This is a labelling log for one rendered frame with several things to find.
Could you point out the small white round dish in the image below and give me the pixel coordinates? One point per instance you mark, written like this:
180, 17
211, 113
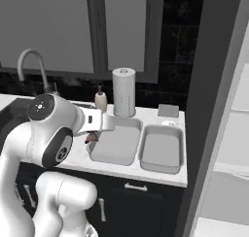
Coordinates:
169, 122

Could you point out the black drawer front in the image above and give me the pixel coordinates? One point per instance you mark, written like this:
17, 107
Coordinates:
155, 190

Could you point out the white paper towel roll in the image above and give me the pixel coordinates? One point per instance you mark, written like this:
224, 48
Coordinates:
124, 92

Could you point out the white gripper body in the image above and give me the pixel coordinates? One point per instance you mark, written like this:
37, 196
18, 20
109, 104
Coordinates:
108, 123

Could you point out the grey framed window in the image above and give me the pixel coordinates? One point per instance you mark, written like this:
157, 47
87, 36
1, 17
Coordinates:
52, 27

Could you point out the brown fish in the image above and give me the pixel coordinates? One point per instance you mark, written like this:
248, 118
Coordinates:
91, 138

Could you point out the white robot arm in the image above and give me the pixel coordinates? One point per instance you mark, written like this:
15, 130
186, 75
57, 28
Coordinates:
48, 143

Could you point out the black cupboard door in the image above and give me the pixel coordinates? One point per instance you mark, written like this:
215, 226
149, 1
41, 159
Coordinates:
142, 218

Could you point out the dark grey tall cabinet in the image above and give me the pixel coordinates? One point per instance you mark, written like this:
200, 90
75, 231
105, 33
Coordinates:
210, 85

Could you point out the grey curved tap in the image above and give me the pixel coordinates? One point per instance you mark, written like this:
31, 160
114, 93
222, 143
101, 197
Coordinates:
29, 54

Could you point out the grey rectangular sponge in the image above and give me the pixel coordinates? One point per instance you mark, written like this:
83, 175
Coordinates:
168, 110

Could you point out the beige soap dispenser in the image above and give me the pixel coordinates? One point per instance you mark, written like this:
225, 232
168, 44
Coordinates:
101, 101

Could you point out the white shelf unit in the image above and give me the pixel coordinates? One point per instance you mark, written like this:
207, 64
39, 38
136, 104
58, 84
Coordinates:
231, 150

